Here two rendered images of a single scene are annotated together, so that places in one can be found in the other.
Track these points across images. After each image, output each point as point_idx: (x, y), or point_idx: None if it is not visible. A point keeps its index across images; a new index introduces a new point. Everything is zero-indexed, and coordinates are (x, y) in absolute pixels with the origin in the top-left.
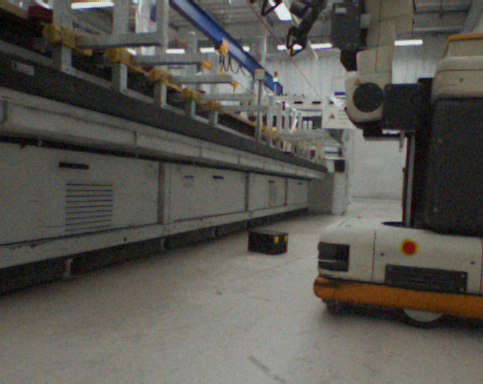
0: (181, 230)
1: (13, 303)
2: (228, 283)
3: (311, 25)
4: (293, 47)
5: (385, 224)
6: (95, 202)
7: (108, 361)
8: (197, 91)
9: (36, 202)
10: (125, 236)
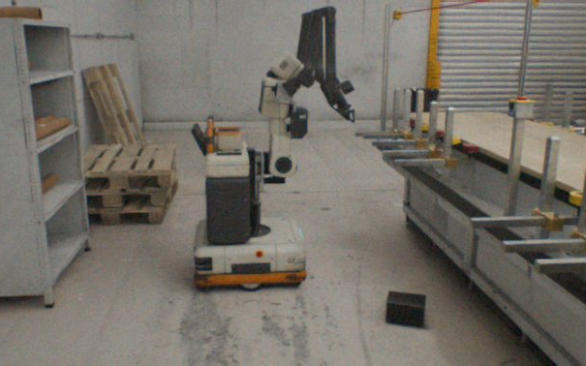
0: (475, 281)
1: (407, 236)
2: (357, 263)
3: (335, 101)
4: (353, 114)
5: (267, 226)
6: (442, 217)
7: (333, 228)
8: (428, 148)
9: (428, 203)
10: (444, 247)
